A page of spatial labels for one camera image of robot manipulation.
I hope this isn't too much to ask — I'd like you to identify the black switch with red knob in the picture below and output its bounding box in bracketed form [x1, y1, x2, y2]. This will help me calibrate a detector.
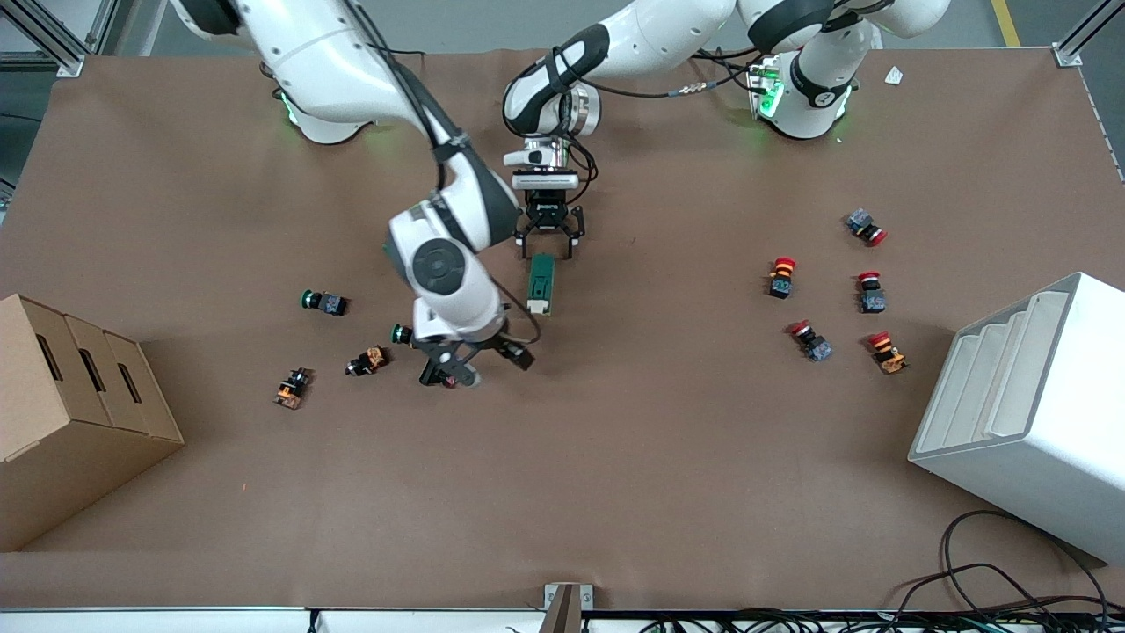
[418, 356, 461, 390]

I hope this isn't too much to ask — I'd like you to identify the white stepped rack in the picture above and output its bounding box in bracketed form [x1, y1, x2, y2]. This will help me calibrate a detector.
[908, 271, 1125, 566]

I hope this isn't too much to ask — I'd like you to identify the brown table cover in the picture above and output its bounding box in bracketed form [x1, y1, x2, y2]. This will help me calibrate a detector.
[0, 44, 1125, 613]

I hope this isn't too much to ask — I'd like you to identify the looped black cable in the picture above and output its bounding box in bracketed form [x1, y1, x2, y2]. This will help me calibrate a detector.
[940, 510, 1113, 616]

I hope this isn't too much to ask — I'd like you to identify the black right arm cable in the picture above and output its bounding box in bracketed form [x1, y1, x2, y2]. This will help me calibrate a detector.
[347, 0, 467, 161]

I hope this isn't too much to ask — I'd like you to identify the white table edge rail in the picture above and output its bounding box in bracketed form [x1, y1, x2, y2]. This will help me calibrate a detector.
[0, 606, 546, 633]

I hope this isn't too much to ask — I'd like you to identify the black cable bundle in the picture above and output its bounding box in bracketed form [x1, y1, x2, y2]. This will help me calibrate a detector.
[642, 605, 1125, 633]

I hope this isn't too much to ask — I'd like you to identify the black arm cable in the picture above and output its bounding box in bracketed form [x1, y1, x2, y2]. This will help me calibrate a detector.
[576, 48, 767, 100]
[347, 0, 467, 161]

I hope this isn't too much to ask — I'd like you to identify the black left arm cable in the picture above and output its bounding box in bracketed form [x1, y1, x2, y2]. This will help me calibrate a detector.
[576, 48, 767, 100]

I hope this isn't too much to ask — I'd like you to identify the green load switch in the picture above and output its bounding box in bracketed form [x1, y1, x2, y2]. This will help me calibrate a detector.
[526, 253, 557, 318]

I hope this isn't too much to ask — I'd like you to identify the brown cardboard box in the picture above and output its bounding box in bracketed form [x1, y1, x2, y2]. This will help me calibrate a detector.
[0, 293, 185, 553]

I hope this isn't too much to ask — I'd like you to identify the aluminium frame profile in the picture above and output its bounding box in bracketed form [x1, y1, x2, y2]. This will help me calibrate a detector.
[0, 0, 117, 78]
[1052, 0, 1125, 69]

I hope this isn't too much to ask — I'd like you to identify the grey metal bracket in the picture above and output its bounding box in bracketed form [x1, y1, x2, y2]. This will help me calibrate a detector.
[541, 582, 594, 633]

